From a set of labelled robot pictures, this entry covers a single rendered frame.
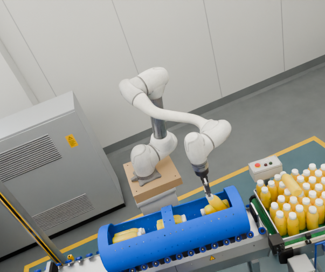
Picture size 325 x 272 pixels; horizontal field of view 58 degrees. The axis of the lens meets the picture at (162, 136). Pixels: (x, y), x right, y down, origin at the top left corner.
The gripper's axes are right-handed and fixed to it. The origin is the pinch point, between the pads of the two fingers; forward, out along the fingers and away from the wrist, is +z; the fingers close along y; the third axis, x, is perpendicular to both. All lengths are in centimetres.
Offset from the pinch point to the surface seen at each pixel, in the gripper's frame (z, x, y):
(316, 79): 132, 236, -282
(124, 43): -20, -32, -276
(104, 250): 10, -66, 8
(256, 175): 24, 37, -24
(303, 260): 45, 39, 29
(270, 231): 41, 30, 8
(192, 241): 19.1, -17.2, 13.7
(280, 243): 30.6, 29.3, 23.7
